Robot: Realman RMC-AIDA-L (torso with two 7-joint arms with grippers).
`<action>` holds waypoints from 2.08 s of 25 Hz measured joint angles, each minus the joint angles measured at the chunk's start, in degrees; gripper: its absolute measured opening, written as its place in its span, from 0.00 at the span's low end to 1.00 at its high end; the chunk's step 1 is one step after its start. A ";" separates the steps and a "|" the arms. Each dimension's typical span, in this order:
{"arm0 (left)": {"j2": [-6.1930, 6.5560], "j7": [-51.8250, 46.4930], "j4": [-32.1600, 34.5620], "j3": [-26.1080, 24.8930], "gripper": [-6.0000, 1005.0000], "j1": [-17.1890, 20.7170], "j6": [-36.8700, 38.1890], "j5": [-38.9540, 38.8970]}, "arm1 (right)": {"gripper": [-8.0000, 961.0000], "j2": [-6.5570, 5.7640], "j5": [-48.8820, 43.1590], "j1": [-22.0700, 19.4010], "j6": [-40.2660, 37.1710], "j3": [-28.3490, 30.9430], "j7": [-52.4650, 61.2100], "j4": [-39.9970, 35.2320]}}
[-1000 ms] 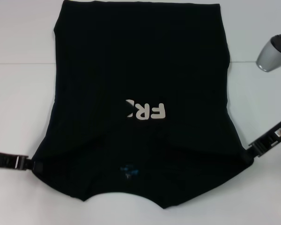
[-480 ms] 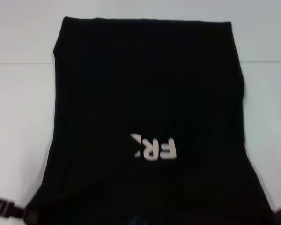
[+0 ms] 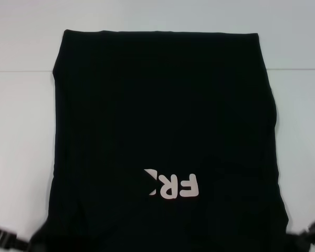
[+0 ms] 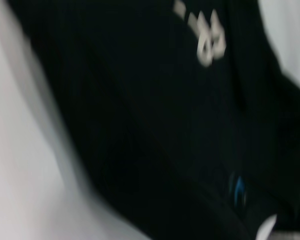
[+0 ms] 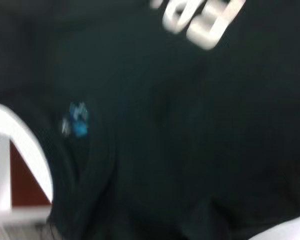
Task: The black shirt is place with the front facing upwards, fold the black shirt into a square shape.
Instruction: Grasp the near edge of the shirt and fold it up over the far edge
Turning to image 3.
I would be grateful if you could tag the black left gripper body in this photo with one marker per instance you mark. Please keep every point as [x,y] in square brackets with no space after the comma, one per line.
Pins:
[1,235]

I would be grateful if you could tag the black shirt with FREE print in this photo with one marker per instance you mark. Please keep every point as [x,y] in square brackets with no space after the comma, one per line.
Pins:
[157,105]

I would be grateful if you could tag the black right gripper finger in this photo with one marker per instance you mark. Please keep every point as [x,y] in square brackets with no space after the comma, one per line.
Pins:
[300,236]

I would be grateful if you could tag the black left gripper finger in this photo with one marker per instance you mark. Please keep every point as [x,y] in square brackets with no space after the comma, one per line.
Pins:
[25,242]

